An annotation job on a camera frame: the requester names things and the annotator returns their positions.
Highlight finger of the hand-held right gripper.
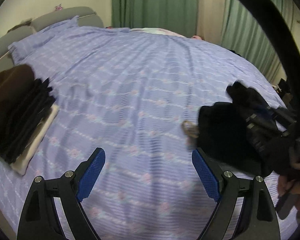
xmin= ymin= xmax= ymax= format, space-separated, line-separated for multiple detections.
xmin=245 ymin=102 xmax=282 ymax=142

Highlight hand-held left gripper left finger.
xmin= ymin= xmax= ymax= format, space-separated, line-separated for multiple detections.
xmin=17 ymin=147 xmax=106 ymax=240

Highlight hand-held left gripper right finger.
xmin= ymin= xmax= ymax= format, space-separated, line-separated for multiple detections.
xmin=191 ymin=147 xmax=282 ymax=240

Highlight black pants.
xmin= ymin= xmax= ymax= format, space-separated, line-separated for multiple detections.
xmin=198 ymin=80 xmax=299 ymax=178

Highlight person's right hand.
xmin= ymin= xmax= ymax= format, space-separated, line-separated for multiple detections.
xmin=277 ymin=164 xmax=300 ymax=196

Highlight dark furniture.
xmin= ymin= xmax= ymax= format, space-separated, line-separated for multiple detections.
xmin=274 ymin=77 xmax=294 ymax=105

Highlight cream folded cloth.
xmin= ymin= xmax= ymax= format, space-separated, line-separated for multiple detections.
xmin=9 ymin=104 xmax=60 ymax=176

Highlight dark grey slipper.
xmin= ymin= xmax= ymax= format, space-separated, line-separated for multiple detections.
xmin=275 ymin=192 xmax=300 ymax=220

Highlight black folded clothes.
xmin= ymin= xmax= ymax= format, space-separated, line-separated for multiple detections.
xmin=0 ymin=78 xmax=56 ymax=164

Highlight green curtain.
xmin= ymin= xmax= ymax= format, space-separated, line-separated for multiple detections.
xmin=111 ymin=0 xmax=199 ymax=38
xmin=221 ymin=0 xmax=289 ymax=80

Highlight purple patterned bed sheet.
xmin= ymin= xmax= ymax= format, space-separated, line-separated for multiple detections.
xmin=0 ymin=26 xmax=288 ymax=240

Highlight black curved tube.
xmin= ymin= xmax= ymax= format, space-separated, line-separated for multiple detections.
xmin=214 ymin=0 xmax=300 ymax=140

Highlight brown folded garment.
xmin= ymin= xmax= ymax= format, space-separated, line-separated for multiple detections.
xmin=0 ymin=64 xmax=38 ymax=100

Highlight pink and white pillow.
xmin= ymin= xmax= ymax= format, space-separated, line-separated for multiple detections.
xmin=131 ymin=27 xmax=205 ymax=41

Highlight purple pillow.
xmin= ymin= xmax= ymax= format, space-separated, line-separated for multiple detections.
xmin=7 ymin=15 xmax=79 ymax=63

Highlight grey bed headboard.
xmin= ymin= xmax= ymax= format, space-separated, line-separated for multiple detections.
xmin=0 ymin=6 xmax=104 ymax=68

